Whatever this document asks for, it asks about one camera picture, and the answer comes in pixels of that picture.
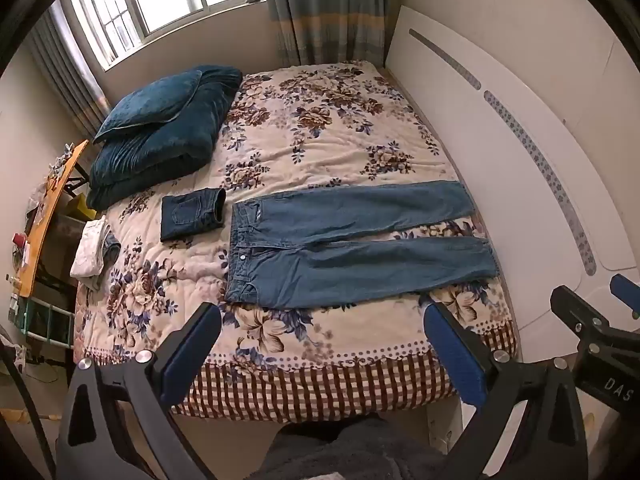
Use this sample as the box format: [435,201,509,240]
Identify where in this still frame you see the grey curtain with yellow band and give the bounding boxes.
[25,0,111,138]
[257,0,401,68]

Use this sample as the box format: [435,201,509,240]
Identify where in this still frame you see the small silvery desk clutter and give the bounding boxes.
[50,142,76,181]

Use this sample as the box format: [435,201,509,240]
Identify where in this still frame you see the white folded pants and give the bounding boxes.
[70,216,112,281]

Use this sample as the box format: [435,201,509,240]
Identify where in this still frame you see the teal wire rack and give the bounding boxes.
[7,295,76,348]

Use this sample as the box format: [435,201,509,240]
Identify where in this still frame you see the light blue denim pants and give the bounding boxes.
[225,180,501,308]

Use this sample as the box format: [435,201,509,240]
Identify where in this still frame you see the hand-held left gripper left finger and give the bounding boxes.
[57,301,223,480]

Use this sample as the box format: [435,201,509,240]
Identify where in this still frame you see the white headboard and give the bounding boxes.
[385,5,640,361]

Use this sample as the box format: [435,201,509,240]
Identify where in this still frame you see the small folded denim garment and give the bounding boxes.
[100,232,122,266]

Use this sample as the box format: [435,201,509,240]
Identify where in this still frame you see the person's dark fleece clothing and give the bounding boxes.
[250,412,451,480]

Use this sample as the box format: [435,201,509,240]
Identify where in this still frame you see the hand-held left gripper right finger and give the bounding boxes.
[422,301,591,480]

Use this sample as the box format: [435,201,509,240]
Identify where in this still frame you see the dark blue folded jeans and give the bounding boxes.
[160,187,227,242]

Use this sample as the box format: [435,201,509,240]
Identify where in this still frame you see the yellow box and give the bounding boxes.
[64,195,98,221]

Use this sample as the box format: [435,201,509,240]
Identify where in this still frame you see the teal velvet pillow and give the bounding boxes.
[93,69,203,143]

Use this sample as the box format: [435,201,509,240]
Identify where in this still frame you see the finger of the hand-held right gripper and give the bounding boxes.
[610,273,640,313]
[550,285,640,356]

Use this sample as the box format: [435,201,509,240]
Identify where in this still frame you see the teal folded quilt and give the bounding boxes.
[86,65,244,211]

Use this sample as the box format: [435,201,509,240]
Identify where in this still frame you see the wooden desk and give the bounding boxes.
[15,140,90,297]

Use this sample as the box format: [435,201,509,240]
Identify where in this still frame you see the floral blanket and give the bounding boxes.
[74,60,521,423]

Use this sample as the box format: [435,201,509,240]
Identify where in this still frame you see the black cable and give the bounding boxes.
[0,340,56,480]

